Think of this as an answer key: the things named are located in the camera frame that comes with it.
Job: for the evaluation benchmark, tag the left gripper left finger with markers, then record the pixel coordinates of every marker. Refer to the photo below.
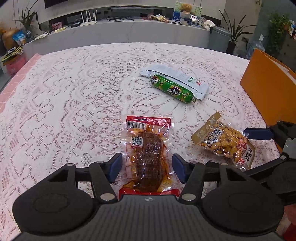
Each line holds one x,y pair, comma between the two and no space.
68,198

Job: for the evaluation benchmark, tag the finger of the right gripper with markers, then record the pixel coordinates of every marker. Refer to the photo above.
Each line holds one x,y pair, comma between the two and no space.
262,134

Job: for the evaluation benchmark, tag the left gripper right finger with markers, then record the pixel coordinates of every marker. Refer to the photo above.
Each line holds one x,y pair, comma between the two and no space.
228,198

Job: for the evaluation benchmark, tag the peanut snack pack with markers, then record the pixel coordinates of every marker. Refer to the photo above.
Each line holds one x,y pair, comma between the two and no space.
221,138

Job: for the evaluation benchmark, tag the white foil snack pouch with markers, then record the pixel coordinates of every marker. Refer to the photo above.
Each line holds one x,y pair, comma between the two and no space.
197,86

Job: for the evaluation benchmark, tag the green sausage snack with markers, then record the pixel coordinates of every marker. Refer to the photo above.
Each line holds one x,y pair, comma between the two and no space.
170,87

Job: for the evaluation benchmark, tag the red braised meat pack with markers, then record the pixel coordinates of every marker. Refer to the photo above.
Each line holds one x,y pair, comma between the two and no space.
147,156

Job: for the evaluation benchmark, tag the orange cardboard box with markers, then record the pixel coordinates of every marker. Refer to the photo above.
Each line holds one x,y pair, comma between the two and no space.
271,87

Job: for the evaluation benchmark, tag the dark grey drawer cabinet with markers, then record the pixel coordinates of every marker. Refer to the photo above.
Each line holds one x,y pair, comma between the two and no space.
287,53

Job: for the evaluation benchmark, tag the blue water jug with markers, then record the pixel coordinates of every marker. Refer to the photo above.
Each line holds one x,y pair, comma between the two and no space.
251,46

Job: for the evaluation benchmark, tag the grey trash bin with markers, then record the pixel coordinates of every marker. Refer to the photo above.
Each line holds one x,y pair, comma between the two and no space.
219,39

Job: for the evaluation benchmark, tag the potted long-leaf plant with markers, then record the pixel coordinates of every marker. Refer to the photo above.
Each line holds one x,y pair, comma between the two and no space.
235,30

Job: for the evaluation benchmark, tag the hanging vine plant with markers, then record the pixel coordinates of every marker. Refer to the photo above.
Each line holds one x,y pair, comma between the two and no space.
278,28

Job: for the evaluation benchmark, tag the teddy bear gift box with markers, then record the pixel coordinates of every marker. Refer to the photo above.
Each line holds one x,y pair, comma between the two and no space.
185,10

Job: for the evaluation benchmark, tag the pink storage box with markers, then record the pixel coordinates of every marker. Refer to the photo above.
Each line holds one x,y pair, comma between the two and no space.
16,64

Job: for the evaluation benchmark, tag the golden gourd ornament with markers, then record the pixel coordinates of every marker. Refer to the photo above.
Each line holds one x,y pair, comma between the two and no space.
7,37

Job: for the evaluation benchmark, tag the grey TV console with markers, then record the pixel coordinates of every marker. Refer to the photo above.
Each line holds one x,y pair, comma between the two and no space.
125,31

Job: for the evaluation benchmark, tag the white wifi router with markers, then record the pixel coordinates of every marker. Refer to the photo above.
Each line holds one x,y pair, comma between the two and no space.
87,19

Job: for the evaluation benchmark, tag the left potted plant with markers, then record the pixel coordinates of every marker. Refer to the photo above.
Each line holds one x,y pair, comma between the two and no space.
26,19

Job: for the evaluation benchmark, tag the black wall television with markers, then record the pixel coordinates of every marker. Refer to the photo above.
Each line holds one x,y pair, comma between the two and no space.
57,3

